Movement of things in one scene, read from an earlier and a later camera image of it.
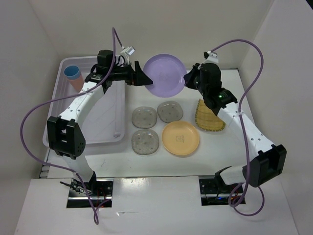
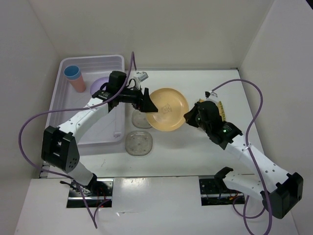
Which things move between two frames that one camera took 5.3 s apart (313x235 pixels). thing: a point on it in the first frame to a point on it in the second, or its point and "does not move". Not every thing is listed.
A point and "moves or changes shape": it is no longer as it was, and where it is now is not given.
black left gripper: (138, 76) to (148, 105)
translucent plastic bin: (104, 124) does not move
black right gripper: (189, 77) to (189, 116)
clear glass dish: (144, 117) does not move
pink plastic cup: (78, 83) does not move
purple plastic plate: (167, 72) moves or changes shape
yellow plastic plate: (180, 138) to (171, 106)
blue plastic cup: (72, 72) does not move
